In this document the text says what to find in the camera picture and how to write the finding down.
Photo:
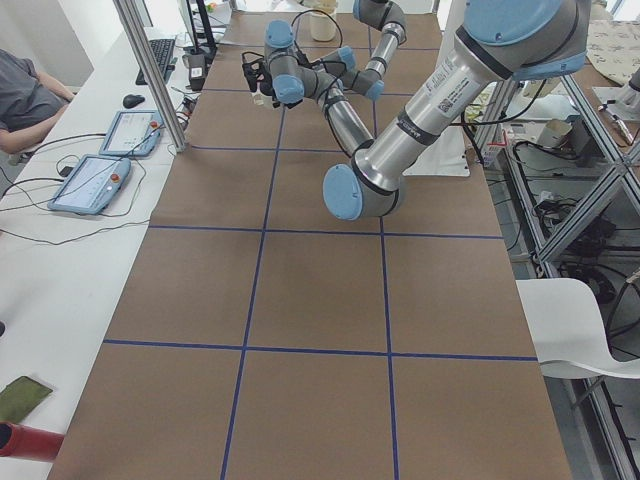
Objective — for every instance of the black power adapter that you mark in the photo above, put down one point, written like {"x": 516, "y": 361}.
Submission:
{"x": 196, "y": 65}

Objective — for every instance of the far blue teach pendant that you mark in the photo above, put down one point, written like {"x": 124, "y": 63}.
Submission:
{"x": 132, "y": 133}

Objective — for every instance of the seated person grey shirt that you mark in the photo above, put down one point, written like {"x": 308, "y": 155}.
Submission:
{"x": 32, "y": 102}

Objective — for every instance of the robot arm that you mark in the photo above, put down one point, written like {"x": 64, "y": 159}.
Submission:
{"x": 497, "y": 40}
{"x": 370, "y": 50}

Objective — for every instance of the blue teach pendant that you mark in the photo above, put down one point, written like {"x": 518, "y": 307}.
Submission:
{"x": 91, "y": 185}
{"x": 132, "y": 133}

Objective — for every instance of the black monitor stand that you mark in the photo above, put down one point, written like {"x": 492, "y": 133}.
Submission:
{"x": 208, "y": 46}

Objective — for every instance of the near blue teach pendant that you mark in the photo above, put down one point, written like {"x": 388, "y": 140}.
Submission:
{"x": 91, "y": 185}

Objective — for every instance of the white plastic chair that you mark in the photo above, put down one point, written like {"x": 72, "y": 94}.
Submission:
{"x": 567, "y": 330}

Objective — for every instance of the green cloth pouch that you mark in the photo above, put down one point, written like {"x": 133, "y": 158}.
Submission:
{"x": 21, "y": 397}

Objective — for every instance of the black keyboard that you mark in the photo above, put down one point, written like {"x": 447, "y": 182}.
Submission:
{"x": 163, "y": 52}

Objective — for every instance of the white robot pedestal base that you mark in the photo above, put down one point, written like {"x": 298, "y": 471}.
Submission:
{"x": 447, "y": 156}

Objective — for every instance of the red cylinder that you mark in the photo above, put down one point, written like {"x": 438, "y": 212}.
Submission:
{"x": 28, "y": 443}

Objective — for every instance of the white HOME mug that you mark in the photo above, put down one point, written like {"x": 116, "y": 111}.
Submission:
{"x": 260, "y": 98}

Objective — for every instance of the aluminium frame post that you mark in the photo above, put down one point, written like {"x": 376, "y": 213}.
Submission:
{"x": 134, "y": 29}

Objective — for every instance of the cream cylinder container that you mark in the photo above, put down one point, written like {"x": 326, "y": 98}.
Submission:
{"x": 322, "y": 22}

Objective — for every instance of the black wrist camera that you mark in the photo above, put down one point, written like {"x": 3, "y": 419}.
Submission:
{"x": 253, "y": 69}

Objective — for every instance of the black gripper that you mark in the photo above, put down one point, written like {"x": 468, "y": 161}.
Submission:
{"x": 265, "y": 88}

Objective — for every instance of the black computer mouse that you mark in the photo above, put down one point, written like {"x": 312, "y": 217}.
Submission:
{"x": 132, "y": 100}

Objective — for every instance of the brown table mat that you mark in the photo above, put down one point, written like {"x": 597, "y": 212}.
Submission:
{"x": 258, "y": 337}

